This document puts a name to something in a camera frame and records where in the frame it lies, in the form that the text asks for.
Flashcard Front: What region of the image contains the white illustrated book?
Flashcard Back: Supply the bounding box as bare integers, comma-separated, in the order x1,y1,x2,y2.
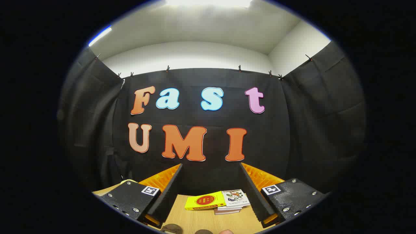
222,189,251,208

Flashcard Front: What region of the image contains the row of black cloth clips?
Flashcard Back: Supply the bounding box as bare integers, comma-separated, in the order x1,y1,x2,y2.
94,54,314,82

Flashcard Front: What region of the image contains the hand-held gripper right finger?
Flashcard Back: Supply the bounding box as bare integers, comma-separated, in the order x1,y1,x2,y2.
240,162,327,228

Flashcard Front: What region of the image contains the plain white book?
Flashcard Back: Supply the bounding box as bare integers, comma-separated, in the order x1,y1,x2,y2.
214,205,249,212

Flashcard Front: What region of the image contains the ceiling panel light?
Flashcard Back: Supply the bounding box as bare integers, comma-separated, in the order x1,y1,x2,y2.
164,0,254,8

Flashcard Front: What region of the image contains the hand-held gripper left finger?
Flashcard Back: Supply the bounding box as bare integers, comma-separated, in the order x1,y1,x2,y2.
99,163,183,228

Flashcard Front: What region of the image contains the yellow book with red circle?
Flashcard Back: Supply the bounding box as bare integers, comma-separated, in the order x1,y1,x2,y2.
185,191,226,211

